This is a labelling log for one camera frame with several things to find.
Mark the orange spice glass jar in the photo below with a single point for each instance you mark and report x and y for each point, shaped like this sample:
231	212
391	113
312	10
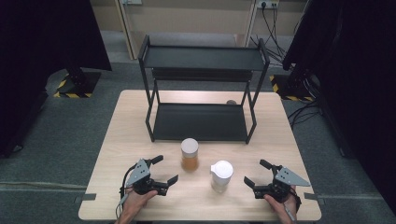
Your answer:
190	155

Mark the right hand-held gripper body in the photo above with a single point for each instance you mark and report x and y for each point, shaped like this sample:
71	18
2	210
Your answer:
280	186

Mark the black curtain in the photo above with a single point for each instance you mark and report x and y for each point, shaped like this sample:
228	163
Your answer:
37	46
351	62

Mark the black metal shelf rack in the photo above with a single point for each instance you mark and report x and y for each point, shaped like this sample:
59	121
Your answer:
202	121

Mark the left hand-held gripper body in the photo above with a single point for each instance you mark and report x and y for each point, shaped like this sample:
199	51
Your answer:
141	174

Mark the grey tape strip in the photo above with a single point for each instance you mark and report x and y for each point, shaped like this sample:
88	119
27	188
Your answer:
85	197
313	196

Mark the white wall socket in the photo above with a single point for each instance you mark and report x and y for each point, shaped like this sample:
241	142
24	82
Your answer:
267	3

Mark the person's right hand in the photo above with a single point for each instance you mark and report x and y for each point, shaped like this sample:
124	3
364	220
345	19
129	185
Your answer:
285	210

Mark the stand base with striped tape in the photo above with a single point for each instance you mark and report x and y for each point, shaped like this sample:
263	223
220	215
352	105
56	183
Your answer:
291	88
77	84

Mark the person's left hand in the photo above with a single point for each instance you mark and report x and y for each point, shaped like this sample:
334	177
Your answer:
134	205

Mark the small grey round disc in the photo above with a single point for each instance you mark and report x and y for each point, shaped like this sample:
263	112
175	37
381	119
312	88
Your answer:
231	102

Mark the grey powder jar white cap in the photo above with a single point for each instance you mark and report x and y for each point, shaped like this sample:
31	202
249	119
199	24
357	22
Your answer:
221	174

